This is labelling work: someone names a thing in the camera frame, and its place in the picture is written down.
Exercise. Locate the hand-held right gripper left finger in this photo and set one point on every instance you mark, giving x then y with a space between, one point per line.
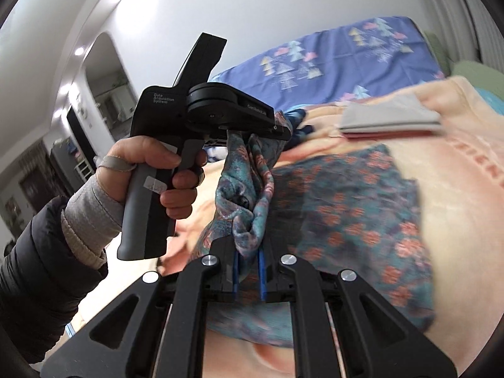
235 275

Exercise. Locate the folded beige cloth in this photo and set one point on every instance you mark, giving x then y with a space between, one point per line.
386 116

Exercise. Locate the dark cabinet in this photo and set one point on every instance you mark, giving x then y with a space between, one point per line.
63 161

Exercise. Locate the ceiling light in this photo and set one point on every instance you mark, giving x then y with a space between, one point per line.
79 51

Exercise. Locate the blue tree-print pillow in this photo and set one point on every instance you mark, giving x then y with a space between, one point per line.
334 59

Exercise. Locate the green pillow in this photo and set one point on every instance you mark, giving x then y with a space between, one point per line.
468 71

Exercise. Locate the person's left forearm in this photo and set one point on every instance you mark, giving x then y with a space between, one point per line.
39 264

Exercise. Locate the white pleated curtain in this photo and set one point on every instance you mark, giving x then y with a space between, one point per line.
472 8

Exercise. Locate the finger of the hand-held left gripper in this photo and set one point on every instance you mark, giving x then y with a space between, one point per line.
264 130

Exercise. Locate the teal floral garment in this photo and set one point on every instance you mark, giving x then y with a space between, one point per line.
346 212

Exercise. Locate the peach fleece blanket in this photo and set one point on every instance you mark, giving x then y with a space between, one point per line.
453 224

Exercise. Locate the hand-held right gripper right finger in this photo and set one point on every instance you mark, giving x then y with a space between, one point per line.
262 279

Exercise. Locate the person's left hand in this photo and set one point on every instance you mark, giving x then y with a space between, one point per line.
118 157

